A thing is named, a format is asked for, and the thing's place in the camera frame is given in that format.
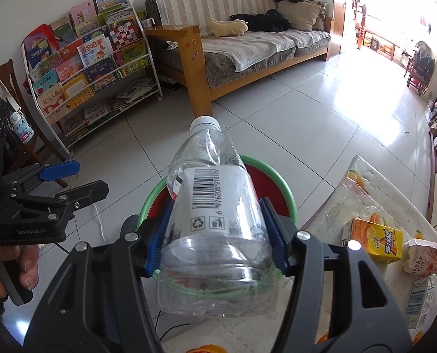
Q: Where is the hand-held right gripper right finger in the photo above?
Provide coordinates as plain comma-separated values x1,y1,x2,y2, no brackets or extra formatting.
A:
259,197,414,353

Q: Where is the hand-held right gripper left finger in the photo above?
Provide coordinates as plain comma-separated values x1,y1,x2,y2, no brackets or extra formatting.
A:
29,200,175,353

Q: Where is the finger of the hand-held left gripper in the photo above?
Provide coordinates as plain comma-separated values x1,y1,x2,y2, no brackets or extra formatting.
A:
1,161,81,192
9,180,109,221

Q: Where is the green red plastic basin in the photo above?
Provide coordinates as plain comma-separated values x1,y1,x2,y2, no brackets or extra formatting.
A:
137,154,297,297

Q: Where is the clear plastic bottle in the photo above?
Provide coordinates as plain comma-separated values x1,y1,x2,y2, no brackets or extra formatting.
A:
156,116,281,319

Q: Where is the person's left hand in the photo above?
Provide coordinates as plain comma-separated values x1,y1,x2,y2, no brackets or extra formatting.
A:
0,243,40,299

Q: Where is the dark wooden chair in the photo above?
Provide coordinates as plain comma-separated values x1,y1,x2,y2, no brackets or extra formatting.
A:
0,59,69,188

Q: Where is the white blue water bottle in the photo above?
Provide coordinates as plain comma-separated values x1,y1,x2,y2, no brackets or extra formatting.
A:
9,111,35,144

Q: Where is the yellow drink carton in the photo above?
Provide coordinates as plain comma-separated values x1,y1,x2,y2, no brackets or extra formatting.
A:
341,217,403,263

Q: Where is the row of picture books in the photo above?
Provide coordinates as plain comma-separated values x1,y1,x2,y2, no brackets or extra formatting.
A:
24,0,155,136

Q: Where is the pink snack box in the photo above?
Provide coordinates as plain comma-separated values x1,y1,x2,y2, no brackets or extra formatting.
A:
402,238,437,278

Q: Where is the small white blue carton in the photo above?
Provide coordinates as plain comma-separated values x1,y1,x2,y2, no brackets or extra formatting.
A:
405,276,437,329

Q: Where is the wooden sofa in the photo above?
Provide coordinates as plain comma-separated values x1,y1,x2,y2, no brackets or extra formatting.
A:
145,0,333,118

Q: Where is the white seat throw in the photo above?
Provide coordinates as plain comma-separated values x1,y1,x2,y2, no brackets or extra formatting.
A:
202,29,331,72

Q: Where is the cream plush toy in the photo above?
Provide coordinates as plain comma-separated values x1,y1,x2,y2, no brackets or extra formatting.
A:
207,18,248,39

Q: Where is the striped sofa cover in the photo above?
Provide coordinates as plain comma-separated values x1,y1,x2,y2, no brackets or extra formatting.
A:
156,0,278,23

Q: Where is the beige cushion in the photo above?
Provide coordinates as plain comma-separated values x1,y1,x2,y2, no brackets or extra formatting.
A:
277,0,327,32

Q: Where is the white power cable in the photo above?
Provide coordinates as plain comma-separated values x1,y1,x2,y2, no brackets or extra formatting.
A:
91,205,109,243

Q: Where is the white wire book rack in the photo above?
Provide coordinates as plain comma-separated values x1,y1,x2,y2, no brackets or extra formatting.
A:
22,0,164,155

